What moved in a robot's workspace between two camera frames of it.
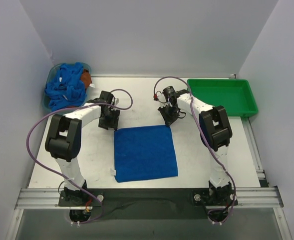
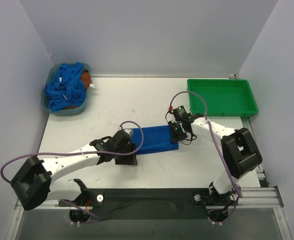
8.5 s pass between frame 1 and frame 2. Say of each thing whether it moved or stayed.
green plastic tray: stayed
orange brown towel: stayed
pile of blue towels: stayed
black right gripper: moved
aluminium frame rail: stayed
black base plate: stayed
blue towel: moved
